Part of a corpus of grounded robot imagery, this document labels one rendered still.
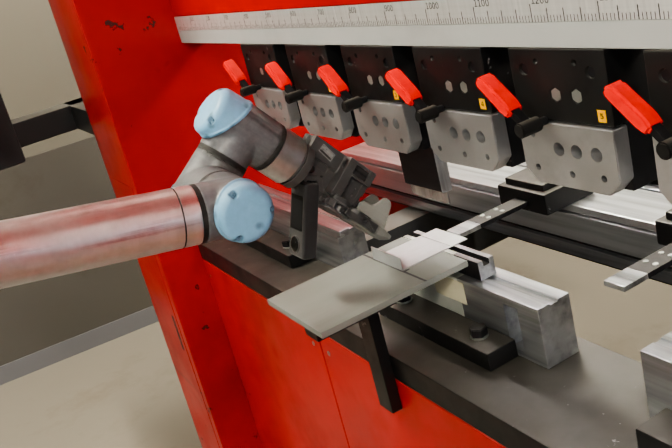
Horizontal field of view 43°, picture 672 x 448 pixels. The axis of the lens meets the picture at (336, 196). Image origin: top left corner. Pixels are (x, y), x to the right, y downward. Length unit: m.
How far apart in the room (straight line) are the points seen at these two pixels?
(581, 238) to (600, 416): 0.44
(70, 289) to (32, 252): 2.94
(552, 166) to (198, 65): 1.20
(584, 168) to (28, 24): 3.02
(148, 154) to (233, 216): 1.04
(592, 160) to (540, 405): 0.36
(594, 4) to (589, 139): 0.15
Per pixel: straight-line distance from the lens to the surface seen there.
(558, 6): 0.96
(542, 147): 1.04
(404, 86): 1.18
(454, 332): 1.32
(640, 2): 0.88
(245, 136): 1.17
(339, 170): 1.26
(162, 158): 2.06
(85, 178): 3.83
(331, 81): 1.35
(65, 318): 3.97
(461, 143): 1.16
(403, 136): 1.28
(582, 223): 1.49
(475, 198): 1.70
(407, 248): 1.40
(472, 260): 1.31
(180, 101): 2.06
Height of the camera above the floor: 1.53
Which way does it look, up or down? 18 degrees down
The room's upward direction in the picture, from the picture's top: 15 degrees counter-clockwise
